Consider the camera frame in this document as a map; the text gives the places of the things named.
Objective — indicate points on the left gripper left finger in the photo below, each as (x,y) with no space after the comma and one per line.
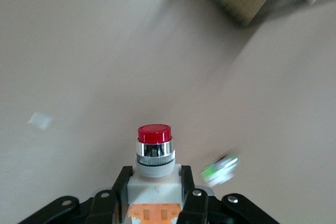
(123,182)

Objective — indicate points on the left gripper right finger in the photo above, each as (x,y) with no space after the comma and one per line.
(187,182)

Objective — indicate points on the red push button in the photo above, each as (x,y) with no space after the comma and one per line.
(155,153)

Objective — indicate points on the green push button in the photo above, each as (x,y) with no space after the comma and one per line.
(220,170)

